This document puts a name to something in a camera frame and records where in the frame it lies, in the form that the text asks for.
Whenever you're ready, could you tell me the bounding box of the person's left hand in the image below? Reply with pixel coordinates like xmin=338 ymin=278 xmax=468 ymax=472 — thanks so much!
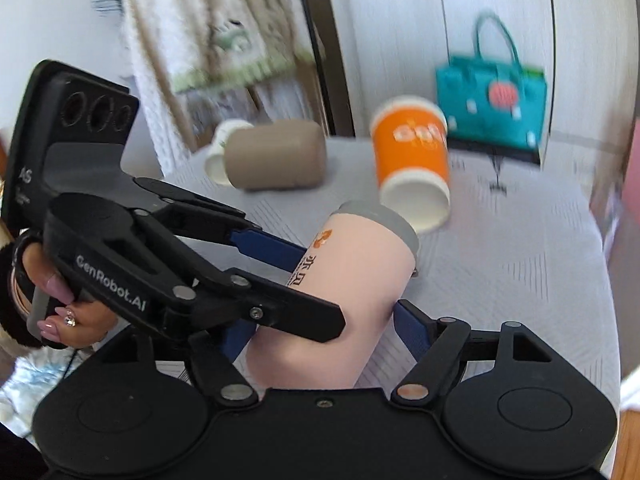
xmin=12 ymin=240 xmax=121 ymax=352

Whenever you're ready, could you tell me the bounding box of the teal handbag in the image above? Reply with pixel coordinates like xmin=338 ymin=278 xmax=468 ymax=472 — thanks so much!
xmin=434 ymin=10 xmax=547 ymax=166

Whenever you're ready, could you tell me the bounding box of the white quilted tablecloth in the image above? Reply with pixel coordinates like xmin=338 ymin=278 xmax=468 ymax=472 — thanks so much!
xmin=159 ymin=132 xmax=624 ymax=397

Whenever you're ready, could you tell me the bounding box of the pink cup with grey rim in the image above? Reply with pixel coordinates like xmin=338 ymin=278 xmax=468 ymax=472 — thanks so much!
xmin=244 ymin=200 xmax=420 ymax=392

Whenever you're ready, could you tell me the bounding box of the white cup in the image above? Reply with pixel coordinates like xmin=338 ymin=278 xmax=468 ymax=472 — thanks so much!
xmin=204 ymin=119 xmax=256 ymax=186

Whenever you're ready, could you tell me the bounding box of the white wardrobe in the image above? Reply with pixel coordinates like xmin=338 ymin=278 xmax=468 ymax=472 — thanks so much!
xmin=320 ymin=0 xmax=640 ymax=161

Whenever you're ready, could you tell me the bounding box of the light patterned cloth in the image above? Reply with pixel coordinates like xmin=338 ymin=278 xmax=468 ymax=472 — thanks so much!
xmin=0 ymin=347 xmax=71 ymax=391

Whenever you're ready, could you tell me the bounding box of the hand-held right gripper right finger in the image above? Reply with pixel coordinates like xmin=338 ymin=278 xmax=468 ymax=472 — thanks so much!
xmin=391 ymin=299 xmax=556 ymax=406

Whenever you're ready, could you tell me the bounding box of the white knitted garment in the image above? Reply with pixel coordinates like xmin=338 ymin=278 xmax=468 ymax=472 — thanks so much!
xmin=119 ymin=0 xmax=322 ymax=173

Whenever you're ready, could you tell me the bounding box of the orange paper cup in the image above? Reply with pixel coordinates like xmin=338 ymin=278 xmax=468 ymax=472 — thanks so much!
xmin=369 ymin=94 xmax=452 ymax=235

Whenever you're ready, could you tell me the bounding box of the dark door frame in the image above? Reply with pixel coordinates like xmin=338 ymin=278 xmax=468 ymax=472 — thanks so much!
xmin=294 ymin=0 xmax=357 ymax=137

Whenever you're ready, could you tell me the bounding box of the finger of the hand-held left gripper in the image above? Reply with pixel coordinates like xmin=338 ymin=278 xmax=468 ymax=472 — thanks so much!
xmin=134 ymin=176 xmax=308 ymax=286
xmin=133 ymin=211 xmax=348 ymax=343

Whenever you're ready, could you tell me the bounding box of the brown cup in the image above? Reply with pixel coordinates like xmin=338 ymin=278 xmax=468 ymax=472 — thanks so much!
xmin=223 ymin=119 xmax=328 ymax=192

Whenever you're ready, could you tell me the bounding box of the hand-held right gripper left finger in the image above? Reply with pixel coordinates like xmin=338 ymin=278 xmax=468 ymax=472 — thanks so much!
xmin=100 ymin=321 xmax=262 ymax=404

